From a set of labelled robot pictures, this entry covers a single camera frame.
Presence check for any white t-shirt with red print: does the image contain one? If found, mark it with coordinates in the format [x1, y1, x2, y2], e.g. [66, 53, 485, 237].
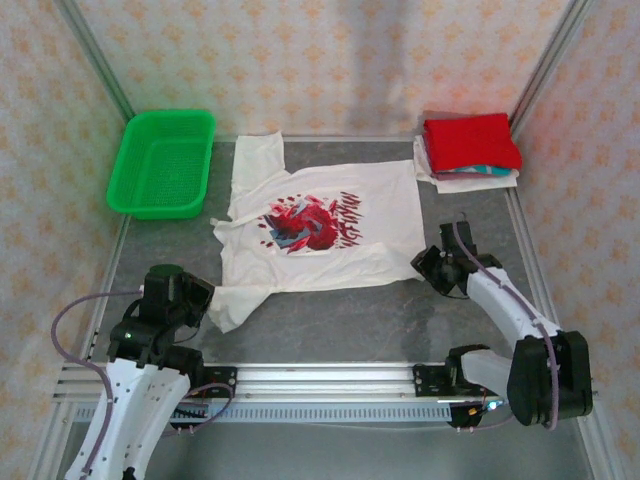
[207, 130, 427, 335]

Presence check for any teal and pink folded t-shirt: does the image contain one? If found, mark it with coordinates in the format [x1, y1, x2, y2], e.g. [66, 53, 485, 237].
[434, 163, 514, 180]

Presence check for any red folded t-shirt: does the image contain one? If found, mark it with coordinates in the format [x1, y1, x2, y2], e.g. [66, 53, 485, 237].
[423, 113, 524, 176]

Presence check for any green plastic basket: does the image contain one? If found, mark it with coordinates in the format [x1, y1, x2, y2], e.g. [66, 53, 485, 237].
[106, 108, 217, 222]

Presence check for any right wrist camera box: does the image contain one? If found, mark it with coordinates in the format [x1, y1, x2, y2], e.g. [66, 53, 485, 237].
[438, 219, 476, 259]

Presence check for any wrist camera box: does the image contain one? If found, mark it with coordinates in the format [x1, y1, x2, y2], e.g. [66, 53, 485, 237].
[438, 219, 476, 259]
[143, 263, 187, 306]

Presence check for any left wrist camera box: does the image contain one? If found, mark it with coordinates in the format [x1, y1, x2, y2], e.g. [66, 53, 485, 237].
[143, 263, 187, 306]

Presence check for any aluminium table side rail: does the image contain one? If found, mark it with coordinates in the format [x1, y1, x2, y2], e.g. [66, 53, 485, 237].
[504, 189, 624, 480]
[27, 217, 134, 480]

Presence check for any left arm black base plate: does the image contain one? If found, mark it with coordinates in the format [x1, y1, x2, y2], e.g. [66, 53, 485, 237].
[198, 366, 237, 400]

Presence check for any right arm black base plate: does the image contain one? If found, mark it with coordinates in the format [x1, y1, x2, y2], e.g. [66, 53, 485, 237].
[412, 363, 501, 400]

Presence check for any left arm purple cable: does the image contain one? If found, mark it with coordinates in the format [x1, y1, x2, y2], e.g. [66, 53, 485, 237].
[51, 287, 236, 480]

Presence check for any aluminium mounting rail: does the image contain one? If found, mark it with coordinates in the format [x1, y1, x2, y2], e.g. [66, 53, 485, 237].
[52, 363, 599, 402]

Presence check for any slotted grey cable duct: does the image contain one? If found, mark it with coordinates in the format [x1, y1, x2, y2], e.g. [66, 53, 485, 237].
[72, 403, 454, 424]

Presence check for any aluminium frame post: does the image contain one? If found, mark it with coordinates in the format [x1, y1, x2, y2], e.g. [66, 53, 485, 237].
[508, 0, 597, 132]
[53, 0, 136, 120]

